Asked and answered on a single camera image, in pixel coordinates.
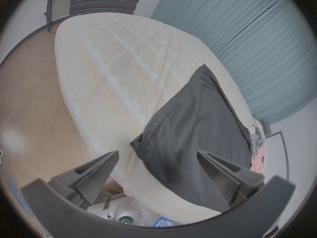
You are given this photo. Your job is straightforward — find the grey garment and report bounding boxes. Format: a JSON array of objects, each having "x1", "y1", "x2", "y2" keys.
[{"x1": 249, "y1": 124, "x2": 266, "y2": 156}]

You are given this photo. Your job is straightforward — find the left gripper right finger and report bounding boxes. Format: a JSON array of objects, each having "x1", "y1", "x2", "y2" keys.
[{"x1": 197, "y1": 150, "x2": 265, "y2": 206}]

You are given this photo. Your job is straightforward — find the bed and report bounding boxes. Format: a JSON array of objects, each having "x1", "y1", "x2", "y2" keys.
[{"x1": 54, "y1": 11, "x2": 290, "y2": 226}]

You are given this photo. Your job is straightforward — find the pink garment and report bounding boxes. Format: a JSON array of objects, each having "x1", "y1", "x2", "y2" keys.
[{"x1": 251, "y1": 144, "x2": 268, "y2": 174}]

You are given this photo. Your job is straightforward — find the blue-green curtain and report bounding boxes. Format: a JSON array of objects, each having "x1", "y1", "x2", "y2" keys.
[
  {"x1": 150, "y1": 0, "x2": 283, "y2": 57},
  {"x1": 215, "y1": 0, "x2": 317, "y2": 124}
]

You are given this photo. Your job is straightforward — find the black long-sleeved top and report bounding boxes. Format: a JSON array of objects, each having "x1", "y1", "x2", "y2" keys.
[{"x1": 130, "y1": 63, "x2": 253, "y2": 213}]

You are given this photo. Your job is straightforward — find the grey bedside table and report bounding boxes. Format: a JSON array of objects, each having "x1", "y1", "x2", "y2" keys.
[{"x1": 260, "y1": 119, "x2": 273, "y2": 135}]

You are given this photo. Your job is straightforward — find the black chest of drawers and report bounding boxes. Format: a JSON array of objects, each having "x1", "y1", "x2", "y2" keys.
[{"x1": 69, "y1": 0, "x2": 141, "y2": 16}]

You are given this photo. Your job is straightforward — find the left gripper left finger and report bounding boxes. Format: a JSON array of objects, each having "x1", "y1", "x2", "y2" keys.
[{"x1": 51, "y1": 150, "x2": 120, "y2": 207}]

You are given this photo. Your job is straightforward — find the thin black cable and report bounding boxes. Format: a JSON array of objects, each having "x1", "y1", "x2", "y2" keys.
[{"x1": 26, "y1": 11, "x2": 50, "y2": 47}]

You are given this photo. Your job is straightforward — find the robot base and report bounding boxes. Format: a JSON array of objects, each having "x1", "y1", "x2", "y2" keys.
[{"x1": 87, "y1": 195, "x2": 174, "y2": 229}]

